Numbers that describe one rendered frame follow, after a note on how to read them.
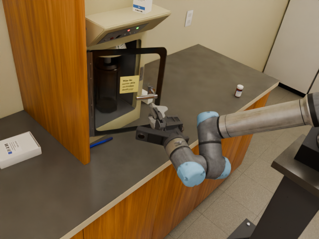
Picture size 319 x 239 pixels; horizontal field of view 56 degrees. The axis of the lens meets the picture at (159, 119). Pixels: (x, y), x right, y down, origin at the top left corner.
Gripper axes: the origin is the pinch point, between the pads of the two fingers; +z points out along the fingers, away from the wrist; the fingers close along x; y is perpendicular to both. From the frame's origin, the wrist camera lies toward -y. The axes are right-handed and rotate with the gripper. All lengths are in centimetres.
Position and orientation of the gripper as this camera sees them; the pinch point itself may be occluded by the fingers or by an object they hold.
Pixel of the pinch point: (149, 110)
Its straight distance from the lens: 112.1
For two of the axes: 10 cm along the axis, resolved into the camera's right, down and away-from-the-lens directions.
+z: -3.5, -6.0, 7.2
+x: 1.2, -7.9, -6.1
